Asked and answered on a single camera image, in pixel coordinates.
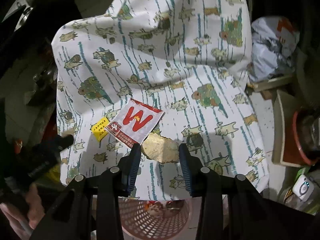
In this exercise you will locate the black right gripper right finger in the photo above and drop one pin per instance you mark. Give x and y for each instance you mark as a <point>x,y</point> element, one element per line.
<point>228,204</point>

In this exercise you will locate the cat patterned white tablecloth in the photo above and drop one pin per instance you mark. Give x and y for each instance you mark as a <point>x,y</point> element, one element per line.
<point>188,58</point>

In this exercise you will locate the white small device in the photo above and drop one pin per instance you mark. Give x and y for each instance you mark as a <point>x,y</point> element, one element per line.
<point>303,188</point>

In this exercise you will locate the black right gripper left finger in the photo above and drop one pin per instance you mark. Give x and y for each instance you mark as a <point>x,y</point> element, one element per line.
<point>92,204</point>

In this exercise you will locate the white red paper bag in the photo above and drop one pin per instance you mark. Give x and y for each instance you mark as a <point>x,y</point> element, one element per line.
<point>134,122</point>

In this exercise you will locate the yellow sauce packet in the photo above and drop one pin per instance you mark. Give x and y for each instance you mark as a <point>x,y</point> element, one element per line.
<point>99,129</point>

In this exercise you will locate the crumpled grey plastic bag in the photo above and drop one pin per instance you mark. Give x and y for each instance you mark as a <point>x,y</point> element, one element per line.
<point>274,41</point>

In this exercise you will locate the paper food wrapper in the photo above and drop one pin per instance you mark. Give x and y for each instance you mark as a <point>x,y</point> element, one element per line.
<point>164,209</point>

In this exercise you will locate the red basin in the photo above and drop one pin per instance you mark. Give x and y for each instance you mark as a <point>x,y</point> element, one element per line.
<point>305,125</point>

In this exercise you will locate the pink plastic trash basket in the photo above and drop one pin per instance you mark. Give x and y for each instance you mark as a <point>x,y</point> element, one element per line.
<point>138,224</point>

